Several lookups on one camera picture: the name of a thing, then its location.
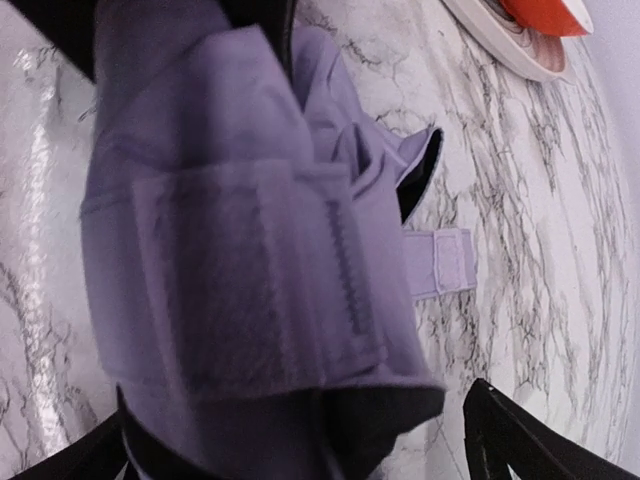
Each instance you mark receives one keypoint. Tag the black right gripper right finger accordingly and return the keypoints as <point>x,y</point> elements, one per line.
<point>502,439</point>

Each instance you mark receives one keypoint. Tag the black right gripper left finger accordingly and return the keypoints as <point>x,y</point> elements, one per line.
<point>100,454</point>

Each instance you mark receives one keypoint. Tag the white bowl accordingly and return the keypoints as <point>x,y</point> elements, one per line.
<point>559,18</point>

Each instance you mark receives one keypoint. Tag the patterned plate under bowl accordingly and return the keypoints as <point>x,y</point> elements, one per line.
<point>526,52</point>

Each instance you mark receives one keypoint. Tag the lilac folding umbrella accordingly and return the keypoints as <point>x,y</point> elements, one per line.
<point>250,283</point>

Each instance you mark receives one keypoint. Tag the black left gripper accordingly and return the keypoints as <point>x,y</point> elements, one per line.
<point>68,24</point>

